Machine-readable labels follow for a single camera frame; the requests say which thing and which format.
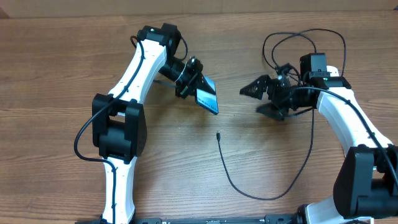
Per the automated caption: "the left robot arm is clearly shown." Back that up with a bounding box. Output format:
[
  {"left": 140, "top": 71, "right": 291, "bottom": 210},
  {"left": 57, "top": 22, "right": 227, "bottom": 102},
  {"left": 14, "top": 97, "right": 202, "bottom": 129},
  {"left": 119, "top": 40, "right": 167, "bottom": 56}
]
[{"left": 91, "top": 24, "right": 219, "bottom": 223}]

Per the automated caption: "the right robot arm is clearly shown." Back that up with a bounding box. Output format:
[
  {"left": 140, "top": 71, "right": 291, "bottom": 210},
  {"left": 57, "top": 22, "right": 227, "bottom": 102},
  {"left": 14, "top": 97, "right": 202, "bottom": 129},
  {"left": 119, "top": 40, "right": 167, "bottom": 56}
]
[{"left": 240, "top": 53, "right": 397, "bottom": 223}]

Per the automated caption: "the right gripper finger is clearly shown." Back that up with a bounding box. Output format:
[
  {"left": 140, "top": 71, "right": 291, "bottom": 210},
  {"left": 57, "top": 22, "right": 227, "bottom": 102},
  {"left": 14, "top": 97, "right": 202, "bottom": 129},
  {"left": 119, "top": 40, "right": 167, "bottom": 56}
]
[
  {"left": 256, "top": 103, "right": 286, "bottom": 121},
  {"left": 239, "top": 75, "right": 271, "bottom": 100}
]

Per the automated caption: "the black USB charging cable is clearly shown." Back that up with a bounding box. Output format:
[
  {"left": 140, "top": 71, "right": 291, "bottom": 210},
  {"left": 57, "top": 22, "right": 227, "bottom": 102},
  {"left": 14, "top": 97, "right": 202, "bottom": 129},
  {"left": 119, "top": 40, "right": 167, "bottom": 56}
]
[{"left": 216, "top": 28, "right": 347, "bottom": 201}]

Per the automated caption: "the white power strip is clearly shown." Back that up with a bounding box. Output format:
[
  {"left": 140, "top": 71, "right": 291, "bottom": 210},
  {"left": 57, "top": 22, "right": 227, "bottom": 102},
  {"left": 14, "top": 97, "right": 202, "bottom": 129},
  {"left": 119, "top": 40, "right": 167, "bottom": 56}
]
[{"left": 326, "top": 65, "right": 340, "bottom": 77}]

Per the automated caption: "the teal Galaxy smartphone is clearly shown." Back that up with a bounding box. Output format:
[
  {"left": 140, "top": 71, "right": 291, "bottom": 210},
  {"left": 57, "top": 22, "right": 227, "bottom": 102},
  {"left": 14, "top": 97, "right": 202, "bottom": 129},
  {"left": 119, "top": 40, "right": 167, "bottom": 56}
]
[{"left": 195, "top": 89, "right": 219, "bottom": 114}]

